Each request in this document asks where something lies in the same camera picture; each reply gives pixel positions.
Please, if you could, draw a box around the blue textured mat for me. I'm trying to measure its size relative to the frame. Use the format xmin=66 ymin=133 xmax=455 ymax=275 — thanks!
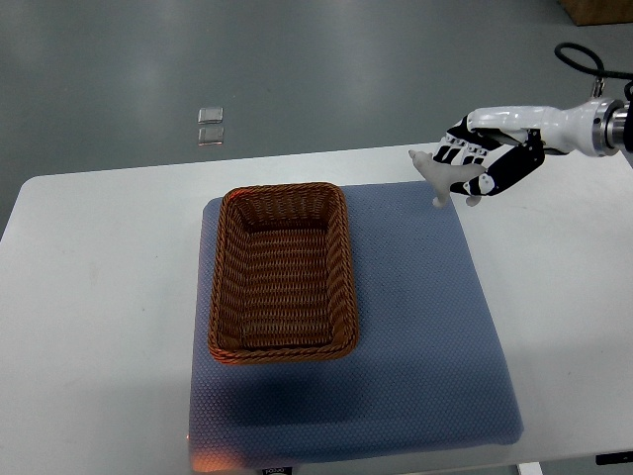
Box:
xmin=189 ymin=181 xmax=523 ymax=472

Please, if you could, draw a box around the black cable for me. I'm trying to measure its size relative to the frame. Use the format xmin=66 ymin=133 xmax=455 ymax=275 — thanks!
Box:
xmin=553 ymin=42 xmax=633 ymax=98

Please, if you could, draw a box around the upper clear floor tile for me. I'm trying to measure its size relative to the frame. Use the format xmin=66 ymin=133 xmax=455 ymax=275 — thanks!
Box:
xmin=197 ymin=106 xmax=224 ymax=124

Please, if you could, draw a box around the brown wicker basket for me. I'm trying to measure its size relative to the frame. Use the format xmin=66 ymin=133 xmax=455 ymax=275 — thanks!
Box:
xmin=208 ymin=182 xmax=360 ymax=365

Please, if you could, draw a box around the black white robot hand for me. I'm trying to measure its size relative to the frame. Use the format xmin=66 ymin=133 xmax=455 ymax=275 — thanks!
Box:
xmin=432 ymin=99 xmax=624 ymax=206

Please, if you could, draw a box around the white bear figurine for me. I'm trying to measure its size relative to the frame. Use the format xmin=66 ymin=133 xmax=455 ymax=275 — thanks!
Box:
xmin=408 ymin=149 xmax=486 ymax=209

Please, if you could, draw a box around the brown cardboard box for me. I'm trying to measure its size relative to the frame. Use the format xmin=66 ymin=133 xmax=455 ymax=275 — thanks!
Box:
xmin=559 ymin=0 xmax=632 ymax=26

